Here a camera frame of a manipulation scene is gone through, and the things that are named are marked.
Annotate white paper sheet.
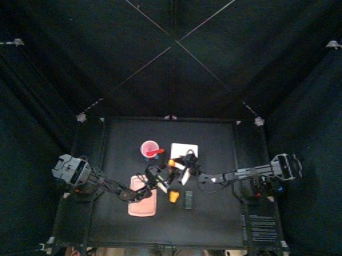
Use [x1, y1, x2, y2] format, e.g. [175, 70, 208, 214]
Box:
[170, 142, 201, 160]

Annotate yellow toy bell pepper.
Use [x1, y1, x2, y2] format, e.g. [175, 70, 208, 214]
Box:
[167, 189, 182, 204]

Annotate red plastic spatula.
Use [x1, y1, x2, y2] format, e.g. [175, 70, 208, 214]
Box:
[146, 147, 167, 158]

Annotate red cup white inside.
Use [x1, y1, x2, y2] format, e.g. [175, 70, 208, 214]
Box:
[139, 140, 162, 159]

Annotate pink plastic tray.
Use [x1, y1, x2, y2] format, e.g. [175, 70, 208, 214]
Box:
[127, 174, 159, 218]

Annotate white printed label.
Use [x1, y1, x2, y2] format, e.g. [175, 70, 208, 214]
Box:
[249, 213, 278, 246]

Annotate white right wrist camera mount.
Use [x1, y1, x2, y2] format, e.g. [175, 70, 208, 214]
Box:
[178, 168, 193, 187]

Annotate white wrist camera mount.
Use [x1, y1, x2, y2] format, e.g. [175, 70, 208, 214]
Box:
[178, 168, 193, 187]
[154, 179, 170, 195]

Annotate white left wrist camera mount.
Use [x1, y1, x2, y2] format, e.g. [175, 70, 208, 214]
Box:
[154, 179, 170, 195]

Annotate thin white string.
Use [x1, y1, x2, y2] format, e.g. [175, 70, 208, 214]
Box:
[82, 0, 238, 113]
[125, 0, 260, 118]

